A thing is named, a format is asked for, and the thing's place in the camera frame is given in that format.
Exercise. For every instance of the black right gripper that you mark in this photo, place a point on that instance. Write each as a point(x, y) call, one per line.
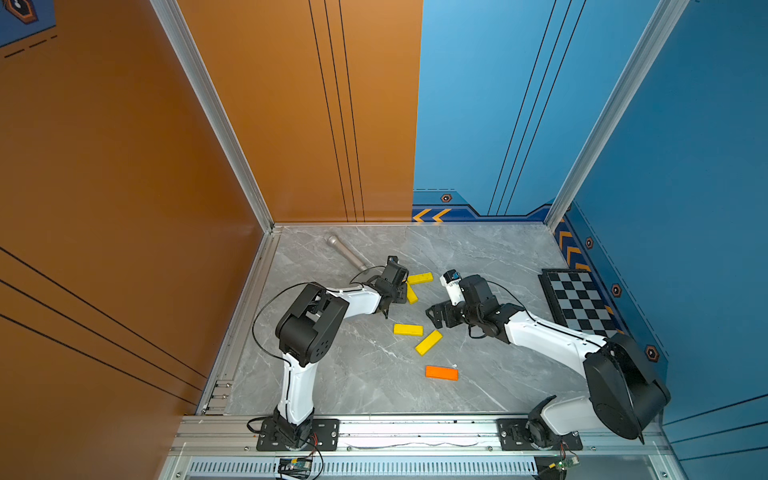
point(447, 310)

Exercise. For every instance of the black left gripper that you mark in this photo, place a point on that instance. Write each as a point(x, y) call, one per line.
point(403, 293)

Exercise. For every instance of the yellow block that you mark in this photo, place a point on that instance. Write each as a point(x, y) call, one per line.
point(428, 343)
point(420, 278)
point(408, 330)
point(411, 295)

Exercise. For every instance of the yellow block bottom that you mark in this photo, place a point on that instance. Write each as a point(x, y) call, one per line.
point(408, 330)

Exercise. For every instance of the yellow block top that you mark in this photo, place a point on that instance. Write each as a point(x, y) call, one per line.
point(420, 278)

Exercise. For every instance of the orange block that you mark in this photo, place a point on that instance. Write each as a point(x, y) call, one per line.
point(441, 373)

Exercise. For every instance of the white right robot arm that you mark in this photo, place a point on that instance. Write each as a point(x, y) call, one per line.
point(624, 393)

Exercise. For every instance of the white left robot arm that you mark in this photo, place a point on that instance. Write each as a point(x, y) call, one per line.
point(306, 333)

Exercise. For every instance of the grey metal microphone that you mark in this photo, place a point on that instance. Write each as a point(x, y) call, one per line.
point(346, 252)

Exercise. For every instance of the black white chessboard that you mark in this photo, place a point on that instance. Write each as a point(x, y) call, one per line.
point(575, 302)

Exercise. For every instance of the left green circuit board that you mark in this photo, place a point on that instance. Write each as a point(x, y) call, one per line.
point(299, 468)

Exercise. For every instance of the green circuit board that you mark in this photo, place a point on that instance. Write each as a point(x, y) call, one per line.
point(299, 468)
point(551, 468)

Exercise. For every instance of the right green circuit board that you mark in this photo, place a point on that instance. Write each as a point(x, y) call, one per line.
point(551, 468)

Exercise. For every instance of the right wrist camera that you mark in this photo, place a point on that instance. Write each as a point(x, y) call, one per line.
point(451, 281)

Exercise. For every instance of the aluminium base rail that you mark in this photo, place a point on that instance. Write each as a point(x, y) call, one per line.
point(410, 446)

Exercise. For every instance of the left corner aluminium post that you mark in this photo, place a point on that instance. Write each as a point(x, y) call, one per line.
point(177, 31)

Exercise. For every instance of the corner aluminium post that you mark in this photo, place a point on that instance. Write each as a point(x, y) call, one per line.
point(655, 35)
point(177, 31)

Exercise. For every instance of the right corner aluminium post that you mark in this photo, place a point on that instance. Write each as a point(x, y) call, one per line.
point(655, 35)

